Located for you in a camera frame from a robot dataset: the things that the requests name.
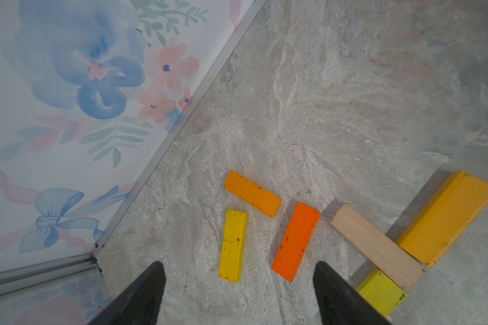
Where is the red-orange block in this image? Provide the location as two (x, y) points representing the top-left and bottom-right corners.
(272, 203), (321, 282)

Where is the yellow long block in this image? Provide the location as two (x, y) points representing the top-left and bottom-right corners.
(218, 210), (248, 283)

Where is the natural wood block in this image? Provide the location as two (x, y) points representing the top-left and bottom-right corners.
(330, 204), (426, 290)

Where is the amber yellow block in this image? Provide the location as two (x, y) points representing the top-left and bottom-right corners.
(397, 171), (488, 268)

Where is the orange small block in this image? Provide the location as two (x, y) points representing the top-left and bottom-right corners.
(224, 170), (282, 218)

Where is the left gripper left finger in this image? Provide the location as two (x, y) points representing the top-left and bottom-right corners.
(90, 261), (166, 325)

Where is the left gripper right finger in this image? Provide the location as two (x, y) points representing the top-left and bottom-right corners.
(313, 261), (390, 325)

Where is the lime yellow block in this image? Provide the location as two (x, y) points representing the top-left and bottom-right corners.
(357, 268), (407, 318)

